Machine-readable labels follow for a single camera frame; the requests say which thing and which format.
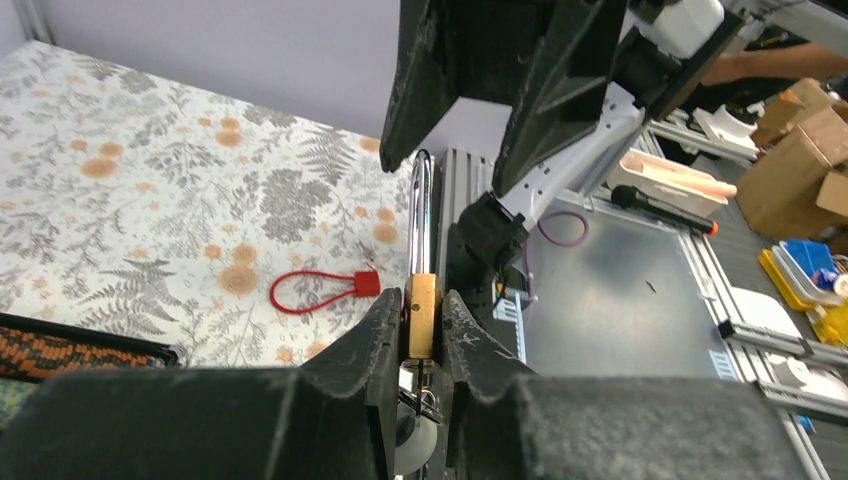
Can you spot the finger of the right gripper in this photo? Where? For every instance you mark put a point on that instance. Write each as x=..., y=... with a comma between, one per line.
x=425, y=83
x=560, y=98

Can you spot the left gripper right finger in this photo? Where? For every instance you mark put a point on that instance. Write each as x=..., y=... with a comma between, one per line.
x=509, y=422

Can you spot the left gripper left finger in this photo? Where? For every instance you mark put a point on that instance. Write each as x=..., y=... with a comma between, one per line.
x=333, y=417

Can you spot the small brass padlock astronaut keychain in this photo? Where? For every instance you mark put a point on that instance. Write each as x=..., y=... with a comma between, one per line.
x=422, y=300

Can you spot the red cable lock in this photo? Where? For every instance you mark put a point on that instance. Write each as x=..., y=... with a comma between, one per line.
x=301, y=292

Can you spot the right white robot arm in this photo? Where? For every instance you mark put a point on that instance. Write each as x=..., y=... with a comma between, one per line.
x=664, y=47

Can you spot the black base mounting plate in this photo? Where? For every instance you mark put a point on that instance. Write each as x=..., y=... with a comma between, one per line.
x=480, y=245

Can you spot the floral tablecloth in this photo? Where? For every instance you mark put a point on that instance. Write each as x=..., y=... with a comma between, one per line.
x=140, y=206

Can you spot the black poker chip case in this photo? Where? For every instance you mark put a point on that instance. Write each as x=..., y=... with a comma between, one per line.
x=32, y=350

